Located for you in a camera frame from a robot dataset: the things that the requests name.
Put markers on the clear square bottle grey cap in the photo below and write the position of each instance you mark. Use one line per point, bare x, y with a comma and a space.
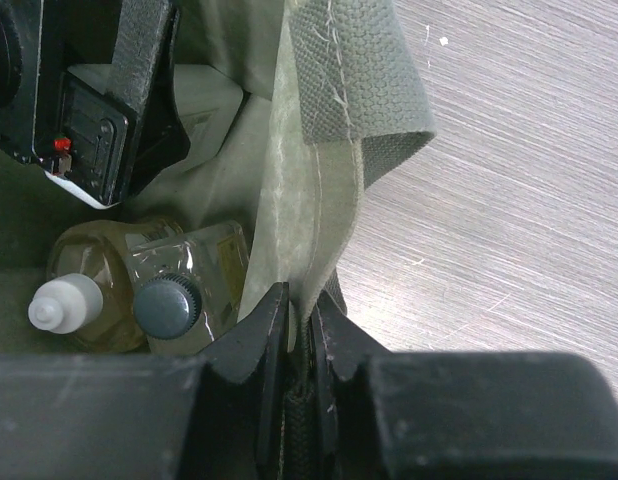
187, 288

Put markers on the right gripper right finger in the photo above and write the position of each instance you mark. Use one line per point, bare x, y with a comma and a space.
456, 415

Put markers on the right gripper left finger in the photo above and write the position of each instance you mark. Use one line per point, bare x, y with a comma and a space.
213, 415

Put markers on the amber liquid bottle white cap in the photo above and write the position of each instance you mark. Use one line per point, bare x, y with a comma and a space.
88, 293

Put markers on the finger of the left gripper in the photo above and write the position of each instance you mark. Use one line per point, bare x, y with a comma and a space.
141, 82

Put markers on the olive green canvas bag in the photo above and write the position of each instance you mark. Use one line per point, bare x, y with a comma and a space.
336, 103

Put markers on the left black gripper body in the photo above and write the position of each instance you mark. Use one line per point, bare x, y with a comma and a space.
55, 111

